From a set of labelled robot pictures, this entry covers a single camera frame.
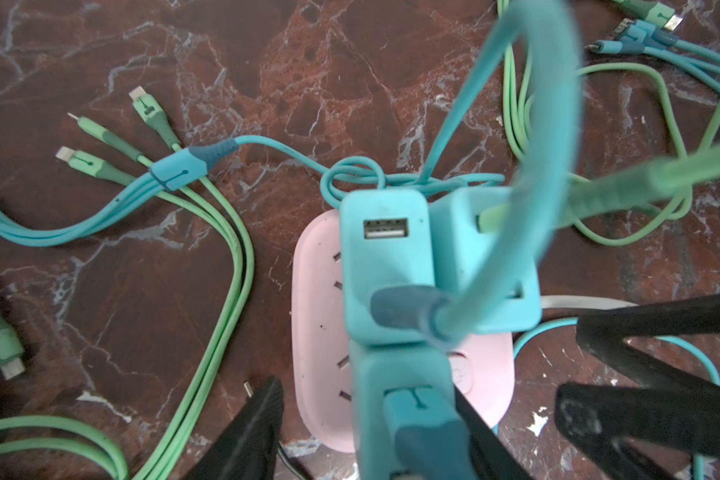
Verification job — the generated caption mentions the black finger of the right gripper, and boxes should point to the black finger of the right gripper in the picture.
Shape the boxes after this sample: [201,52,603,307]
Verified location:
[554,383,720,479]
[576,294,720,390]

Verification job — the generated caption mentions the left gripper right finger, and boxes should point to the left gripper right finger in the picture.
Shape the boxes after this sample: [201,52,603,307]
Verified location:
[454,387,531,480]

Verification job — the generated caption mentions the teal plugs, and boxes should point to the teal plugs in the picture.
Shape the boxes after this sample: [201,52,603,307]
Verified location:
[339,187,542,479]

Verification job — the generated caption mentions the teal charging cable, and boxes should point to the teal charging cable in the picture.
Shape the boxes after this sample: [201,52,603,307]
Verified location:
[0,0,720,480]

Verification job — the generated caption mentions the green charging cable bundle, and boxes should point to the green charging cable bundle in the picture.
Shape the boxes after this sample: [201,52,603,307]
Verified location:
[0,0,720,480]

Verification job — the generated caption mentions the pink power strip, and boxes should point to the pink power strip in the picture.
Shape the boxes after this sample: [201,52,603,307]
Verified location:
[291,210,515,453]

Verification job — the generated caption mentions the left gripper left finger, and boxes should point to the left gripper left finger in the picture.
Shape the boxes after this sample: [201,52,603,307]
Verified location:
[183,376,284,480]

